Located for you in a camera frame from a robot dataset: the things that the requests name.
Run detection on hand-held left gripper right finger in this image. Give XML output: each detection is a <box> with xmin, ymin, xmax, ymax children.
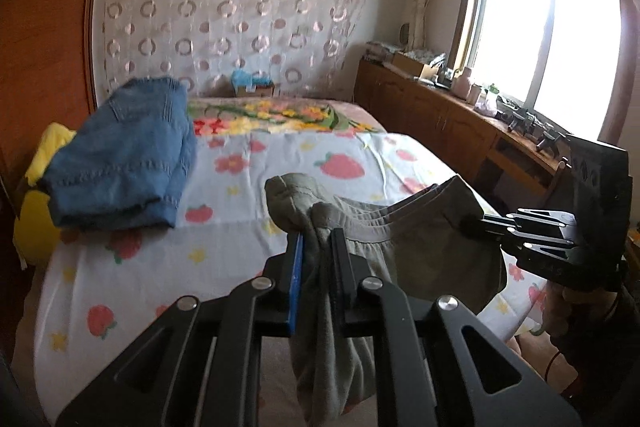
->
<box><xmin>330</xmin><ymin>228</ymin><xmax>583</xmax><ymax>427</ymax></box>

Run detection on wooden frame window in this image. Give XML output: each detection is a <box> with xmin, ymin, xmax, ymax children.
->
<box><xmin>450</xmin><ymin>0</ymin><xmax>636</xmax><ymax>142</ymax></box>

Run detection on grey clutter pile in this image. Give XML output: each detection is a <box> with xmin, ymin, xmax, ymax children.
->
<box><xmin>364</xmin><ymin>41</ymin><xmax>446</xmax><ymax>58</ymax></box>

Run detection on small cardboard box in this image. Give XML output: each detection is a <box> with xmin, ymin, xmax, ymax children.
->
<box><xmin>235</xmin><ymin>82</ymin><xmax>276</xmax><ymax>98</ymax></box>

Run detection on circle pattern sheer cloth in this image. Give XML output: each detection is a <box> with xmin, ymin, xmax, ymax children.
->
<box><xmin>97</xmin><ymin>0</ymin><xmax>368</xmax><ymax>100</ymax></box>

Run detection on open cardboard box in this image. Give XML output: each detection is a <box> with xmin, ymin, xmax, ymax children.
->
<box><xmin>392</xmin><ymin>52</ymin><xmax>441</xmax><ymax>80</ymax></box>

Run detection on black clamp tools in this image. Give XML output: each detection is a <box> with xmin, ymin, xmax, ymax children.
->
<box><xmin>500</xmin><ymin>107</ymin><xmax>568</xmax><ymax>152</ymax></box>

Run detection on floral plush blanket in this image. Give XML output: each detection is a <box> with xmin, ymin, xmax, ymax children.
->
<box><xmin>187</xmin><ymin>96</ymin><xmax>388</xmax><ymax>140</ymax></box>

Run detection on white strawberry print sheet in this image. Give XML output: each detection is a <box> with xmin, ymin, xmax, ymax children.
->
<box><xmin>32</xmin><ymin>129</ymin><xmax>548</xmax><ymax>427</ymax></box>

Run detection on wooden headboard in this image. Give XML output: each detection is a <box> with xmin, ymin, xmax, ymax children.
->
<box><xmin>0</xmin><ymin>0</ymin><xmax>121</xmax><ymax>188</ymax></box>

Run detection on person's right hand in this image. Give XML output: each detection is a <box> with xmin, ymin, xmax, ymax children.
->
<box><xmin>545</xmin><ymin>284</ymin><xmax>576</xmax><ymax>343</ymax></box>

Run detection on grey-green pants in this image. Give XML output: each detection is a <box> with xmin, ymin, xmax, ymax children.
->
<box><xmin>264</xmin><ymin>173</ymin><xmax>508</xmax><ymax>427</ymax></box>

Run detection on yellow soft cushion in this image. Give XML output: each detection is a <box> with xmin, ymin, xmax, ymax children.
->
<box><xmin>12</xmin><ymin>123</ymin><xmax>76</xmax><ymax>265</ymax></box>

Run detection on person's right forearm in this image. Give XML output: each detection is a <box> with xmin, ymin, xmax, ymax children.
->
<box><xmin>550</xmin><ymin>277</ymin><xmax>640</xmax><ymax>427</ymax></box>

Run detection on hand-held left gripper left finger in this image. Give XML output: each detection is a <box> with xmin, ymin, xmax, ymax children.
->
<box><xmin>55</xmin><ymin>232</ymin><xmax>305</xmax><ymax>427</ymax></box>

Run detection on folded blue jeans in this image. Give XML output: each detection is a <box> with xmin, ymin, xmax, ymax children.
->
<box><xmin>39</xmin><ymin>77</ymin><xmax>198</xmax><ymax>229</ymax></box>

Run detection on long wooden cabinet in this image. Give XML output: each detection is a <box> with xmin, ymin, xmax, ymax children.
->
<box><xmin>355</xmin><ymin>57</ymin><xmax>571</xmax><ymax>208</ymax></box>

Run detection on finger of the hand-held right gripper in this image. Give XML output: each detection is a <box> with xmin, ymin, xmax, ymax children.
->
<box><xmin>459</xmin><ymin>218</ymin><xmax>581</xmax><ymax>260</ymax></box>
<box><xmin>481</xmin><ymin>208</ymin><xmax>581</xmax><ymax>233</ymax></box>

